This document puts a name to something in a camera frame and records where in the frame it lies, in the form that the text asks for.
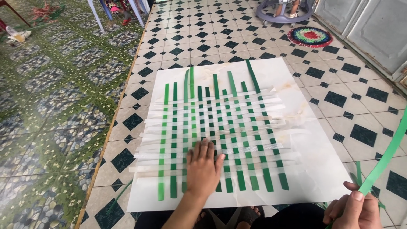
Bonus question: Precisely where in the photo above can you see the person's left hand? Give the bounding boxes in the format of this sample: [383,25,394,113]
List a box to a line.
[186,137,226,198]

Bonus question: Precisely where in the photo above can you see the person's right hand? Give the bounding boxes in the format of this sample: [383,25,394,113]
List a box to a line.
[323,181,383,229]

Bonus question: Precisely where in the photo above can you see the woven green and white strips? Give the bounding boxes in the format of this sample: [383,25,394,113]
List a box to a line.
[129,59,314,201]

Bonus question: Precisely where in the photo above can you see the long light green plastic strip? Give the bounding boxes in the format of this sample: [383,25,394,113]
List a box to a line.
[359,106,407,196]

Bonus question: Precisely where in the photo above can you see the person's sandalled feet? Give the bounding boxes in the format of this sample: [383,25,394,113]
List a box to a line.
[195,206,265,229]

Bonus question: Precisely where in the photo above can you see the person's black trousers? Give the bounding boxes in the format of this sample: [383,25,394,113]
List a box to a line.
[134,203,329,229]

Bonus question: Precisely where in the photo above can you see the thin dark green strip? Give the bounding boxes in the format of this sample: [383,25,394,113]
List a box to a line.
[106,179,134,215]

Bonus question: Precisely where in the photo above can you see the white plastic chair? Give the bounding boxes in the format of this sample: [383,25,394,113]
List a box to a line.
[87,0,151,33]

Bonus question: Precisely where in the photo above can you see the grey baby walker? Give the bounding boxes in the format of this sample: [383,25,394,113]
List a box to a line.
[256,0,319,28]

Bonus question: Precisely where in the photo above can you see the round colourful rag rug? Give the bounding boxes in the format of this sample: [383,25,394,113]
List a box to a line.
[287,26,334,48]

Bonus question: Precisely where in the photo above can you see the grey metal door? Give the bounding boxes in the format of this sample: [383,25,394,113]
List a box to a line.
[313,0,407,86]

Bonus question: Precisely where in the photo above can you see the blue plastic chair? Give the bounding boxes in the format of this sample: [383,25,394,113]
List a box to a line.
[99,0,114,21]

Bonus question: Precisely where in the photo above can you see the heap of red green strips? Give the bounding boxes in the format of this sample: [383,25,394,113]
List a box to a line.
[30,1,66,23]

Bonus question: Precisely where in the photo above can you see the clear plastic bottle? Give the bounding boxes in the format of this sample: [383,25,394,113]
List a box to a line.
[5,26,32,43]

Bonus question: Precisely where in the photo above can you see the red chair leg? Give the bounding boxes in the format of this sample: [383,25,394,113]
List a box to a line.
[0,0,31,32]

